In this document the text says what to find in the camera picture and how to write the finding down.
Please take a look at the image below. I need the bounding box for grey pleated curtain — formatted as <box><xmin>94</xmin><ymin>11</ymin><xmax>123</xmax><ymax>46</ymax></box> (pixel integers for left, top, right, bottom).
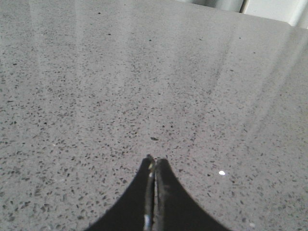
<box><xmin>186</xmin><ymin>0</ymin><xmax>308</xmax><ymax>29</ymax></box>

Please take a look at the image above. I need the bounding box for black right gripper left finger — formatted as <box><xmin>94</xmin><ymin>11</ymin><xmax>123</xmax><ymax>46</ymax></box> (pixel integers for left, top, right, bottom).
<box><xmin>87</xmin><ymin>155</ymin><xmax>155</xmax><ymax>231</ymax></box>

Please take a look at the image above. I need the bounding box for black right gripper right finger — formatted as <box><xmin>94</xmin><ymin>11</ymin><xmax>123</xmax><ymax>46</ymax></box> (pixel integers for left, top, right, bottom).
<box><xmin>156</xmin><ymin>159</ymin><xmax>228</xmax><ymax>231</ymax></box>

